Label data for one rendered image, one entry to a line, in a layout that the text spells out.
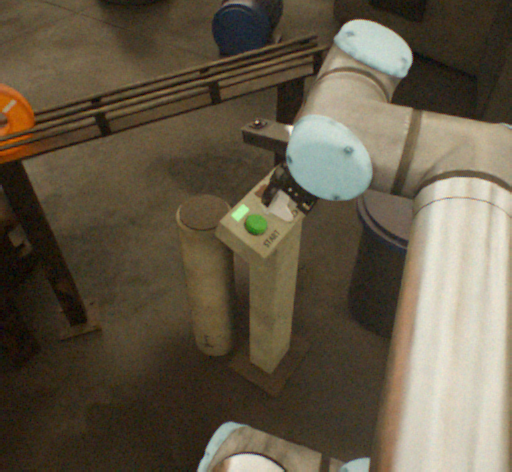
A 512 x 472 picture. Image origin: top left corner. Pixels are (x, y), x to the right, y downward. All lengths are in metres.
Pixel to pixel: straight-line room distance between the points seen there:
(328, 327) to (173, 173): 0.90
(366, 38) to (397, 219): 0.68
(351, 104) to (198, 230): 0.58
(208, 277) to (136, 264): 0.57
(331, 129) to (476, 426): 0.27
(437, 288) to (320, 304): 1.15
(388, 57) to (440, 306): 0.30
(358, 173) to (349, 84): 0.10
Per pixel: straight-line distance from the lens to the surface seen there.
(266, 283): 1.05
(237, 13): 2.54
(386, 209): 1.21
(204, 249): 1.04
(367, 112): 0.49
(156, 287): 1.58
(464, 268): 0.40
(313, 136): 0.47
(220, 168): 1.97
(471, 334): 0.37
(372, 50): 0.57
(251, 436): 0.85
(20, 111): 1.07
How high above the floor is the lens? 1.24
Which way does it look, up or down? 45 degrees down
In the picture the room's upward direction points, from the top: straight up
